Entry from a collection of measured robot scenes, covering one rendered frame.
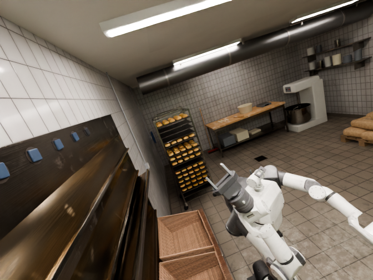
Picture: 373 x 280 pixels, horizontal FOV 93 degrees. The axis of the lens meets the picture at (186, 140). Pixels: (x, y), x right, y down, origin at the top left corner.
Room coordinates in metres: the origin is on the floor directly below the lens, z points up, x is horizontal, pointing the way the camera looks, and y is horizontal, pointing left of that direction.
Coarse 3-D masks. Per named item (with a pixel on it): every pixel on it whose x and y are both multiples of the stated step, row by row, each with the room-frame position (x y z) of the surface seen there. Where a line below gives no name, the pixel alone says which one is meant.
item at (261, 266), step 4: (260, 260) 1.30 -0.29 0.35; (256, 264) 1.27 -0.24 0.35; (260, 264) 1.25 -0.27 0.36; (264, 264) 1.25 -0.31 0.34; (256, 268) 1.24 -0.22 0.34; (260, 268) 1.22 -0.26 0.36; (264, 268) 1.21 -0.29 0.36; (268, 268) 1.21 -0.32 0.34; (256, 272) 1.22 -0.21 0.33; (260, 272) 1.19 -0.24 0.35; (264, 272) 1.18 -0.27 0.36; (268, 272) 1.17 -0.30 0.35; (252, 276) 1.31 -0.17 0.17; (256, 276) 1.21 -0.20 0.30; (260, 276) 1.17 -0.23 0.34; (264, 276) 1.15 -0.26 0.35
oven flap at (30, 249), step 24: (120, 144) 1.72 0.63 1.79; (96, 168) 1.04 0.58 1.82; (72, 192) 0.74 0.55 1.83; (96, 192) 0.86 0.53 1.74; (48, 216) 0.56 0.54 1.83; (72, 216) 0.63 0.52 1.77; (24, 240) 0.45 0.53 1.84; (48, 240) 0.50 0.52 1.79; (72, 240) 0.54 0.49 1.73; (0, 264) 0.37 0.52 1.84; (24, 264) 0.40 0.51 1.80; (48, 264) 0.44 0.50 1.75
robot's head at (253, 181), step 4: (260, 172) 0.93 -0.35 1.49; (252, 176) 0.90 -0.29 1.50; (256, 176) 0.89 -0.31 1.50; (264, 176) 0.92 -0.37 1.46; (248, 180) 0.90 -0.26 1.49; (252, 180) 0.87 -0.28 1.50; (256, 180) 0.87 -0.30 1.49; (260, 180) 0.88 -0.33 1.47; (248, 184) 0.90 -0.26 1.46; (252, 184) 0.88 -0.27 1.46; (256, 184) 0.86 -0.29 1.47; (260, 184) 0.90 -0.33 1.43; (256, 188) 0.89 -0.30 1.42; (260, 188) 0.89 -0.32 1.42
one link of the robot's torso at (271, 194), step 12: (240, 180) 1.08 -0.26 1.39; (264, 180) 0.99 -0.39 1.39; (252, 192) 0.91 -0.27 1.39; (264, 192) 0.88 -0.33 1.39; (276, 192) 0.88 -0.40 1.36; (228, 204) 1.00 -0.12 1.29; (276, 204) 0.85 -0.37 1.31; (264, 216) 0.79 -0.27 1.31; (276, 216) 0.83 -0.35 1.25; (276, 228) 0.83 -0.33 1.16
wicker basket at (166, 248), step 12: (168, 216) 1.76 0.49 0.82; (180, 216) 1.78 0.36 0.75; (192, 216) 1.79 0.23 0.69; (168, 228) 1.76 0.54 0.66; (180, 228) 1.77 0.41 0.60; (192, 228) 1.72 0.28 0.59; (204, 228) 1.65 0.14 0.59; (168, 240) 1.56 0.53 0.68; (180, 240) 1.61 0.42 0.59; (192, 240) 1.56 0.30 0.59; (204, 240) 1.50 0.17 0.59; (168, 252) 1.38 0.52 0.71; (180, 252) 1.24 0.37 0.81; (192, 252) 1.25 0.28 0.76; (204, 252) 1.26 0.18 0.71
